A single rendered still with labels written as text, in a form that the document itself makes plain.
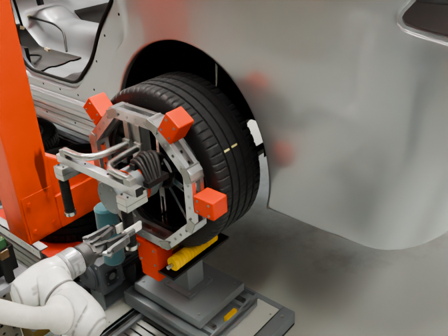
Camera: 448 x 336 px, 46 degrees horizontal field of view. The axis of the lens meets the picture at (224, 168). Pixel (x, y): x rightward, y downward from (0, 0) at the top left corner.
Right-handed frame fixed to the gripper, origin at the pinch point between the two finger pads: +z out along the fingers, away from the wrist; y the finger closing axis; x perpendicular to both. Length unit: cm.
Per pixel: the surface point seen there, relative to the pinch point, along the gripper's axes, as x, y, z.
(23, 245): -47, -85, 2
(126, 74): 30, -49, 47
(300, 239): -83, -10, 124
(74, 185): -15, -61, 20
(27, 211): -15, -59, -4
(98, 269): -44, -40, 11
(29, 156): 7, -60, 3
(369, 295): -83, 41, 105
